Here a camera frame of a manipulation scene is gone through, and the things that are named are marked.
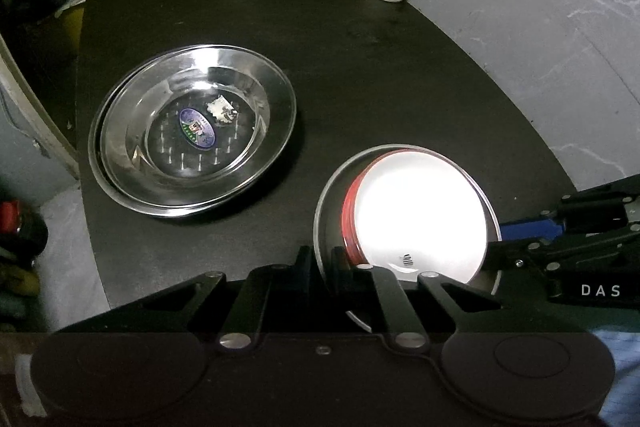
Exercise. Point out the red-capped dark bottle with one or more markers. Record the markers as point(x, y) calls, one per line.
point(12, 217)

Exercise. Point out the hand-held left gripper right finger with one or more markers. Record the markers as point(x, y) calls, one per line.
point(342, 272)

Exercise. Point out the yellowish bottle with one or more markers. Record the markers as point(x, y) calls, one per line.
point(17, 281)

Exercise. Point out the white door frame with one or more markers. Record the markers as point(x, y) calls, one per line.
point(35, 117)

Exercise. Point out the large steel basin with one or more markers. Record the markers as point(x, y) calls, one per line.
point(165, 213)

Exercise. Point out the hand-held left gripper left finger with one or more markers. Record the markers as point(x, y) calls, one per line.
point(303, 272)

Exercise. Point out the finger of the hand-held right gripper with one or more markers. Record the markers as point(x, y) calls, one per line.
point(530, 254)
point(530, 229)

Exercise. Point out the white bowl with barcode sticker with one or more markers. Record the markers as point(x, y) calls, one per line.
point(420, 217)

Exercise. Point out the deep steel bowl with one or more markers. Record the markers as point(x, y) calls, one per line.
point(330, 217)

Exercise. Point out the person's light blue clothing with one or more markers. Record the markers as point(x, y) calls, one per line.
point(625, 367)

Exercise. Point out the yellow box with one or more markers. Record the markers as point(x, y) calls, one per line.
point(75, 22)

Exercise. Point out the steel plate with oval sticker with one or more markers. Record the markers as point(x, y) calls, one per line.
point(150, 122)

